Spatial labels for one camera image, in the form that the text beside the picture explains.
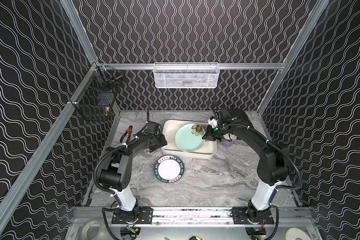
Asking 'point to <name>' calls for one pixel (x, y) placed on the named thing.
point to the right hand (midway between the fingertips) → (203, 137)
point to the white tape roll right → (293, 233)
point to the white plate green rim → (169, 169)
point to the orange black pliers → (129, 130)
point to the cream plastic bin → (208, 150)
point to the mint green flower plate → (189, 137)
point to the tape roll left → (84, 232)
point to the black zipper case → (242, 117)
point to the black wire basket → (95, 100)
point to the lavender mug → (227, 143)
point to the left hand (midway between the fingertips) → (165, 141)
